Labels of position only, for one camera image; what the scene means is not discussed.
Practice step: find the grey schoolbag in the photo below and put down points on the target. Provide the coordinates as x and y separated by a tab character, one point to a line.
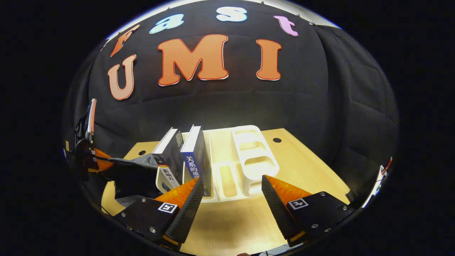
131	177

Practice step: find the blue cover book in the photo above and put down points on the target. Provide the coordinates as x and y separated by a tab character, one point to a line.
195	156

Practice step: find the grey cover book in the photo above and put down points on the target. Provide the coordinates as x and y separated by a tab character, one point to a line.
170	153

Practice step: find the white side equipment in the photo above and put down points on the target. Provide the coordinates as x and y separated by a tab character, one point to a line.
376	185

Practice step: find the white bookshelf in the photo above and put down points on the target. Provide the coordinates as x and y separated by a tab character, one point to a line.
256	156

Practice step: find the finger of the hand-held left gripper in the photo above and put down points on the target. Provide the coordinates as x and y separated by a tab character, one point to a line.
101	161

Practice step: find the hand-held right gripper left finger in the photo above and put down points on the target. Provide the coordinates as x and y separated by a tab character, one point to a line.
188	213

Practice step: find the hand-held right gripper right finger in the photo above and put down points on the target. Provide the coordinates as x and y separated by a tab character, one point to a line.
275	209

